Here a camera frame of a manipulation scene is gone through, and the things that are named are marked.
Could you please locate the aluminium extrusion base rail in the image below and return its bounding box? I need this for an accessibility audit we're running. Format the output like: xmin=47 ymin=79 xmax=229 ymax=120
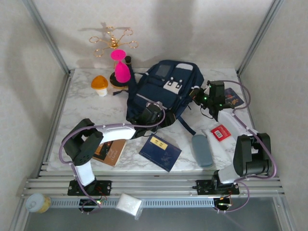
xmin=16 ymin=163 xmax=286 ymax=199

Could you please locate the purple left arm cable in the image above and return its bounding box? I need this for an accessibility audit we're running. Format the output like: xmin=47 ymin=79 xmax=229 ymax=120
xmin=59 ymin=101 xmax=167 ymax=215

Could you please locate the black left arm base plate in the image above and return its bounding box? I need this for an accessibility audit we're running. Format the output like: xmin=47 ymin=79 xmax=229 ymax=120
xmin=67 ymin=180 xmax=113 ymax=196

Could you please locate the red packet with barcode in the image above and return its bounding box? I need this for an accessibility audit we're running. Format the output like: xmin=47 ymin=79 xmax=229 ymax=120
xmin=210 ymin=124 xmax=232 ymax=141

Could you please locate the orange mushroom shaped container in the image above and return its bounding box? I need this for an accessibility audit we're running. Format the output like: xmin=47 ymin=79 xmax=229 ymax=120
xmin=90 ymin=75 xmax=109 ymax=97

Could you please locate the brown paperback book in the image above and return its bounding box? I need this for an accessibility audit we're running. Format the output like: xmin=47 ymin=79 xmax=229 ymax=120
xmin=92 ymin=139 xmax=128 ymax=168

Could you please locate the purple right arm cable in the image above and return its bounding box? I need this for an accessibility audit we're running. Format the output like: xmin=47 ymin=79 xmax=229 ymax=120
xmin=211 ymin=80 xmax=278 ymax=214

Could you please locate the tin can with yellow label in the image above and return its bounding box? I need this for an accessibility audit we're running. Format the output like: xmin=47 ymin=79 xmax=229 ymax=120
xmin=26 ymin=193 xmax=51 ymax=214

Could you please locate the grey glasses case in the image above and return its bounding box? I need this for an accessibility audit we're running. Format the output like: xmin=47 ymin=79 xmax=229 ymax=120
xmin=192 ymin=134 xmax=214 ymax=168

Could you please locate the aluminium table side rail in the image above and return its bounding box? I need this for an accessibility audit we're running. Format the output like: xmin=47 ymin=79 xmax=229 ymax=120
xmin=36 ymin=71 xmax=74 ymax=179

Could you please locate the navy blue student backpack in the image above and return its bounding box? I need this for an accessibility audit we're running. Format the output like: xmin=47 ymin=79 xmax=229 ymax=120
xmin=126 ymin=59 xmax=205 ymax=136

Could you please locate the small dark bottle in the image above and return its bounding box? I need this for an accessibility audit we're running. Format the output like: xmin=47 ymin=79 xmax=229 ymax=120
xmin=125 ymin=55 xmax=134 ymax=71

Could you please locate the dark blue printed booklet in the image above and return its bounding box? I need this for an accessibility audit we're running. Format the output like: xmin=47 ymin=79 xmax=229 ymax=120
xmin=223 ymin=87 xmax=245 ymax=108

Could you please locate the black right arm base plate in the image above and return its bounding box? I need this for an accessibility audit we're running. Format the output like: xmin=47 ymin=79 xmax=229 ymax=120
xmin=192 ymin=179 xmax=241 ymax=196

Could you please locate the gold wire glass rack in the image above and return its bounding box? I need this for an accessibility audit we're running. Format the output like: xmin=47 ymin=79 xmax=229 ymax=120
xmin=89 ymin=26 xmax=140 ymax=96

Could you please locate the grey slotted cable duct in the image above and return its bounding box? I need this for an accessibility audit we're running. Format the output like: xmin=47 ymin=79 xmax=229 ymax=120
xmin=49 ymin=197 xmax=233 ymax=209

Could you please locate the navy book with yellow label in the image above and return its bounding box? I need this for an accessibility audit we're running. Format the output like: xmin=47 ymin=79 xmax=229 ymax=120
xmin=139 ymin=134 xmax=182 ymax=173

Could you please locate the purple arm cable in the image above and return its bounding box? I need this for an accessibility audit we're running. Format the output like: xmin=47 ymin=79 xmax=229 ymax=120
xmin=211 ymin=80 xmax=278 ymax=214
xmin=59 ymin=101 xmax=167 ymax=215

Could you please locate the pink goblet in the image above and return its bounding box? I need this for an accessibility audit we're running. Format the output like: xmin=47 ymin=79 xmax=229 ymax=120
xmin=110 ymin=49 xmax=132 ymax=84

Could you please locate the aluminium frame post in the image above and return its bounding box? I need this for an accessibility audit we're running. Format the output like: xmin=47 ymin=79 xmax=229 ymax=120
xmin=237 ymin=0 xmax=286 ymax=76
xmin=23 ymin=0 xmax=72 ymax=76

